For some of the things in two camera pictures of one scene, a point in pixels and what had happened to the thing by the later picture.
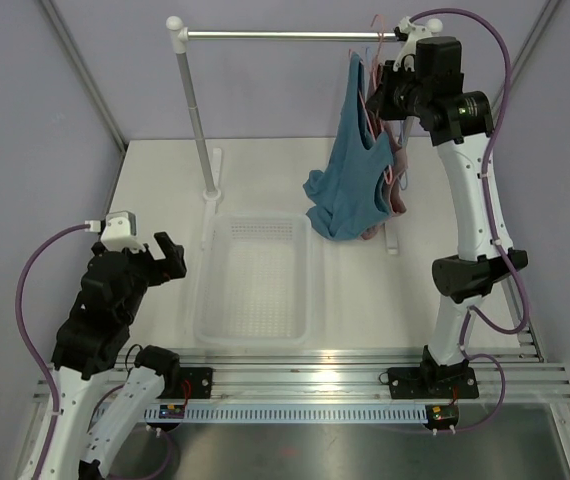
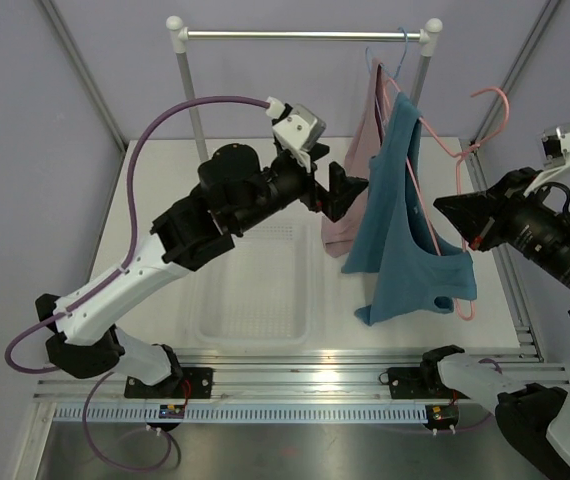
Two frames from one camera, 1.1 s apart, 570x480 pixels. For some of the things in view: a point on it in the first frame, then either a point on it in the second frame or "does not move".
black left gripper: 162,270 to 342,188
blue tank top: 345,195 to 391,235
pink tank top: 396,137 to 340,235
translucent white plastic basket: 254,283 does not move
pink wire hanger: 386,169 to 469,315
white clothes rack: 180,35 does not move
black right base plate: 422,382 does not move
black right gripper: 378,104 to 479,209
